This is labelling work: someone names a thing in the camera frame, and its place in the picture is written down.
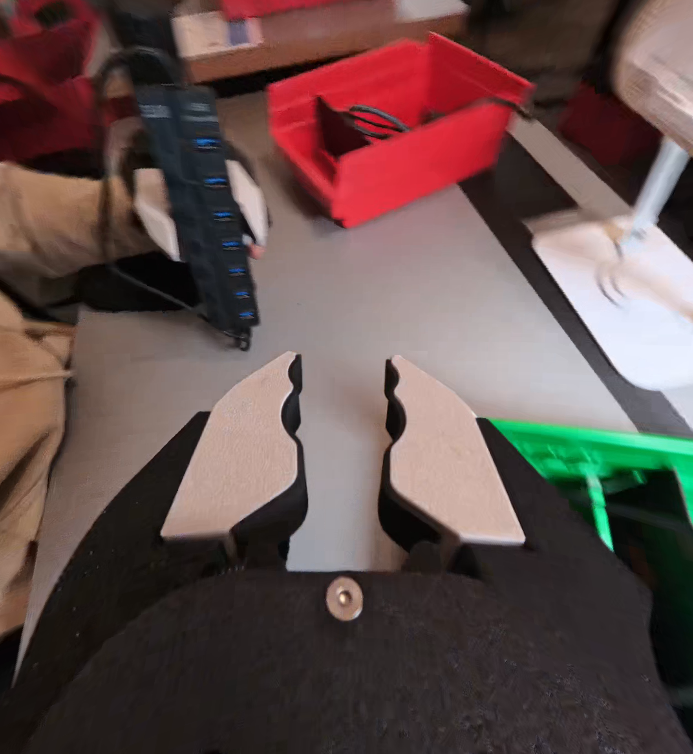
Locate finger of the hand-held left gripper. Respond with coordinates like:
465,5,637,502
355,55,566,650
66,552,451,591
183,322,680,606
225,159,271,245
133,168,181,262

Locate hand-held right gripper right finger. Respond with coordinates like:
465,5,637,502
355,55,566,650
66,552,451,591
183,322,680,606
380,355,527,564

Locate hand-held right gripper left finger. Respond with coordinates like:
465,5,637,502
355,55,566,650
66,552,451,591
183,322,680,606
161,351,309,563

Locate black multiport usb hub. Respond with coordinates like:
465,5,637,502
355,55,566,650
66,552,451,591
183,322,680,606
136,84,263,344

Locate thick black hub cable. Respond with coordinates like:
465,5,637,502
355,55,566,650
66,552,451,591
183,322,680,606
95,46,254,352

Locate green plastic bin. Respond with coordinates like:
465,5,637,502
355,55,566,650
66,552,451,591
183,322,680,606
490,418,693,708

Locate red plastic bin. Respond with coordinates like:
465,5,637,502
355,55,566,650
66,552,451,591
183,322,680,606
267,32,536,229

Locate thin black cable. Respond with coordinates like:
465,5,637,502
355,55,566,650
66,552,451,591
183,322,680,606
423,96,534,123

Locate person's left forearm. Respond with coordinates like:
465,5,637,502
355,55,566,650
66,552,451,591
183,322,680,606
0,159,167,278

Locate black wrist rest pad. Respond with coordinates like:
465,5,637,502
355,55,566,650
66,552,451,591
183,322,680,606
77,252,206,314

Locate black bin divider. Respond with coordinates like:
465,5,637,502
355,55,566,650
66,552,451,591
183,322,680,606
608,468,693,702
317,97,377,160

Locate red tote bag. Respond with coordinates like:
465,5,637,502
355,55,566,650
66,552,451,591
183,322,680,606
11,0,101,37
0,35,124,161

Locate white document stand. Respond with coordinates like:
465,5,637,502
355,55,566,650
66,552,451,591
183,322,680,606
526,0,693,391

